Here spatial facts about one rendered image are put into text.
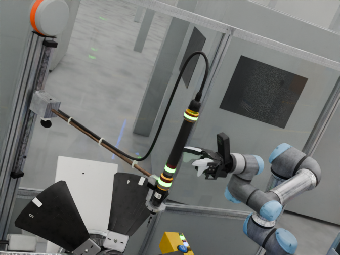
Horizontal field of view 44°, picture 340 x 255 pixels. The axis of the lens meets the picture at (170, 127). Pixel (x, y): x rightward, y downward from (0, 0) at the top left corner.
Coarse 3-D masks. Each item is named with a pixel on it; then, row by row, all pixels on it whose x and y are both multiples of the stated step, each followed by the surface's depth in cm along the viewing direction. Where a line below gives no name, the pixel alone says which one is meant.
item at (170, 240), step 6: (168, 234) 200; (174, 234) 201; (162, 240) 201; (168, 240) 196; (174, 240) 197; (180, 240) 198; (162, 246) 200; (168, 246) 194; (174, 246) 192; (186, 246) 196; (162, 252) 199; (168, 252) 193; (186, 252) 191; (192, 252) 193
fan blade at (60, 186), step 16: (48, 192) 141; (64, 192) 142; (32, 208) 141; (48, 208) 142; (64, 208) 142; (16, 224) 142; (32, 224) 143; (48, 224) 143; (64, 224) 143; (80, 224) 143; (48, 240) 145; (64, 240) 145; (80, 240) 144
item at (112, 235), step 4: (108, 232) 155; (112, 232) 154; (116, 232) 153; (108, 236) 154; (112, 236) 153; (116, 236) 153; (120, 236) 152; (124, 236) 152; (128, 236) 151; (108, 240) 153; (112, 240) 152; (120, 240) 151; (124, 240) 151; (104, 244) 153; (108, 244) 152; (112, 244) 152; (116, 244) 151; (120, 244) 151; (124, 244) 150; (108, 248) 151; (112, 248) 151; (116, 248) 150; (120, 248) 150; (124, 248) 149
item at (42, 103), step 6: (36, 90) 167; (42, 90) 170; (36, 96) 165; (42, 96) 166; (48, 96) 168; (36, 102) 165; (42, 102) 163; (48, 102) 162; (54, 102) 165; (60, 102) 167; (30, 108) 167; (36, 108) 165; (42, 108) 164; (48, 108) 163; (54, 108) 166; (42, 114) 164; (48, 114) 165; (54, 114) 168
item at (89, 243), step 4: (88, 240) 145; (92, 240) 145; (84, 244) 145; (88, 244) 145; (92, 244) 145; (96, 244) 145; (76, 248) 147; (80, 248) 146; (84, 248) 146; (88, 248) 146; (92, 248) 146; (96, 248) 145; (100, 248) 145; (76, 252) 147; (80, 252) 147; (84, 252) 147; (88, 252) 147; (92, 252) 146; (96, 252) 146
